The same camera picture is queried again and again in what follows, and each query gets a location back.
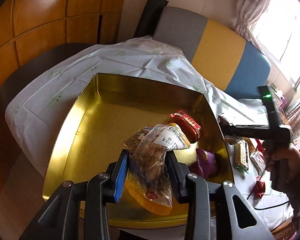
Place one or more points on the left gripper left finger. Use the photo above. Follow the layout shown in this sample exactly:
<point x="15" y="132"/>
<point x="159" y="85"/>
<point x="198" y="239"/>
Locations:
<point x="106" y="187"/>

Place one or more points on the person right hand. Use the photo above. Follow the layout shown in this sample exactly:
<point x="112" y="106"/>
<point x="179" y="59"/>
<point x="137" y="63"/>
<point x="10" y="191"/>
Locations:
<point x="283" y="163"/>

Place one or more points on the cracker pack green end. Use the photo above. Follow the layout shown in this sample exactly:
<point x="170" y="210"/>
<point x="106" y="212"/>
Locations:
<point x="242" y="155"/>

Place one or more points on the gold maroon gift tin box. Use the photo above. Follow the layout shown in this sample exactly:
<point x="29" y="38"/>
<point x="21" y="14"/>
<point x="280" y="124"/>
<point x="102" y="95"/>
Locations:
<point x="110" y="109"/>

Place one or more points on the dark round chair seat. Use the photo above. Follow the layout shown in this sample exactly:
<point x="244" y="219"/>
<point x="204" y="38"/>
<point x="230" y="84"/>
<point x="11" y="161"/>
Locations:
<point x="26" y="73"/>

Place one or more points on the red snack packet in box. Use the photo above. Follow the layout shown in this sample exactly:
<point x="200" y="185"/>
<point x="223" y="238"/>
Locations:
<point x="187" y="124"/>

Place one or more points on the small red candy packet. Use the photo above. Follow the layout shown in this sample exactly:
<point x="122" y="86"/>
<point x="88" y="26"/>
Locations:
<point x="259" y="188"/>

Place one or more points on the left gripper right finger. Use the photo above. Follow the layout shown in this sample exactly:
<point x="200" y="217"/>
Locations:
<point x="191" y="189"/>

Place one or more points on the clear orange peanut snack bag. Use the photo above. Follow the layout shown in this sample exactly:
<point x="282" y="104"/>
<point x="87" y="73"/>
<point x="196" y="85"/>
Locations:
<point x="147" y="181"/>

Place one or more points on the white window curtain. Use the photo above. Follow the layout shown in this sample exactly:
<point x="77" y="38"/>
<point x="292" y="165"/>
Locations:
<point x="248" y="14"/>

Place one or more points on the grey yellow blue sofa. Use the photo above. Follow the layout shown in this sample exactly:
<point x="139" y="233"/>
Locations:
<point x="218" y="54"/>

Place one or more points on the purple snack packet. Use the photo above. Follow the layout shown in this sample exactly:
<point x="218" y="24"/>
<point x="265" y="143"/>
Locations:
<point x="205" y="164"/>

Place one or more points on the black rolled mat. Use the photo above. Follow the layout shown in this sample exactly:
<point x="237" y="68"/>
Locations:
<point x="149" y="18"/>

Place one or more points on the white green cloud tablecloth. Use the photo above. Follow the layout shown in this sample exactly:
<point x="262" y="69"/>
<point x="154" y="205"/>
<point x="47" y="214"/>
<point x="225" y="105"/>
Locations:
<point x="36" y="114"/>

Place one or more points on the white wrapped snack bar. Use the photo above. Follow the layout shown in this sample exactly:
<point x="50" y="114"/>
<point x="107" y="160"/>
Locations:
<point x="258" y="162"/>

